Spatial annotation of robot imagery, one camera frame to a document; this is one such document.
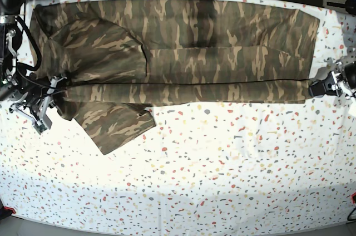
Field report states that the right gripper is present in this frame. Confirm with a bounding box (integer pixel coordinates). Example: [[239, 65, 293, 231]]
[[9, 76, 67, 126]]

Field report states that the terrazzo pattern table cloth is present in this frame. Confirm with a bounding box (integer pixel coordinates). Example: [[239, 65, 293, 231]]
[[0, 0, 356, 236]]

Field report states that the red table clamp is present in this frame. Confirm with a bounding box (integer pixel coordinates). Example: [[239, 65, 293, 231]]
[[0, 206, 15, 218], [351, 193, 356, 205]]

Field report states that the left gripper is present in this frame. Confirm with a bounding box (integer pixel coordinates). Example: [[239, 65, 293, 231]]
[[309, 62, 355, 100]]

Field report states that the red table clamp right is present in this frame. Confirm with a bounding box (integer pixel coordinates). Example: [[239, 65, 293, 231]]
[[351, 193, 356, 205]]

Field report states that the red table clamp left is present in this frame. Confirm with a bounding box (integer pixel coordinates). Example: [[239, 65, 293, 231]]
[[0, 206, 15, 218]]

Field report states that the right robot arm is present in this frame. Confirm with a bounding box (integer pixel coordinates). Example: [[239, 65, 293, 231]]
[[1, 0, 66, 133]]

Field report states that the camouflage T-shirt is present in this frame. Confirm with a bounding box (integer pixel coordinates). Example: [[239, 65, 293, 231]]
[[30, 0, 319, 154]]

